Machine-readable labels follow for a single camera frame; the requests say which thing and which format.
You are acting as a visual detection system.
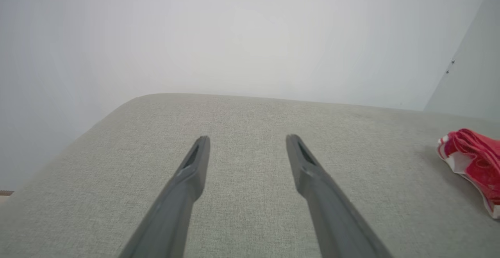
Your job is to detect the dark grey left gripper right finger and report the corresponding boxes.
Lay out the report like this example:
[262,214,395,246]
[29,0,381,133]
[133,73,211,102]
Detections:
[286,134,393,258]

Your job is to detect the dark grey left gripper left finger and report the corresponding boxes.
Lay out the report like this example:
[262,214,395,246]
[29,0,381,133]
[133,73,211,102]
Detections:
[118,136,211,258]

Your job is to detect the red white Bulls jersey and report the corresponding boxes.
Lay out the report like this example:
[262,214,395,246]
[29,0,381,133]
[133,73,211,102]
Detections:
[437,128,500,219]

